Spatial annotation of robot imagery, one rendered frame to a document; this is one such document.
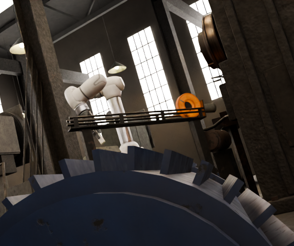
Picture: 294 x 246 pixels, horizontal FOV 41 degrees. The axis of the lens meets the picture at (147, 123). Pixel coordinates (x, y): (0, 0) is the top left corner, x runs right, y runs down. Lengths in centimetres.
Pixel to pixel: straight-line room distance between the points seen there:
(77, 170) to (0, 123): 739
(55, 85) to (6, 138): 245
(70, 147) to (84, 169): 496
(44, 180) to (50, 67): 529
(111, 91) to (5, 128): 492
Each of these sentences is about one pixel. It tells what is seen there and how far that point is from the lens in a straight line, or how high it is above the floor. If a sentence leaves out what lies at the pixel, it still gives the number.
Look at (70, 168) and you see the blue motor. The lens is 34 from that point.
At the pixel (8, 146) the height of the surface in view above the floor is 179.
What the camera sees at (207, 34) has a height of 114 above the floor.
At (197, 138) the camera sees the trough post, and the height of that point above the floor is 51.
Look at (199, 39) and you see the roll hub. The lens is 273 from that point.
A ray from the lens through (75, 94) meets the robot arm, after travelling 256.
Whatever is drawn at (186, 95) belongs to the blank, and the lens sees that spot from 231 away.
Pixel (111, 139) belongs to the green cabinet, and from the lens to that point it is 628.
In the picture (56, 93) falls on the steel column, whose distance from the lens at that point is 551.
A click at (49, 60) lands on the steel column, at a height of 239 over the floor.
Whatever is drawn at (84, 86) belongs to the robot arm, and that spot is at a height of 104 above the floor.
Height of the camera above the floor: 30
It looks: 9 degrees up
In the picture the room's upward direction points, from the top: 16 degrees counter-clockwise
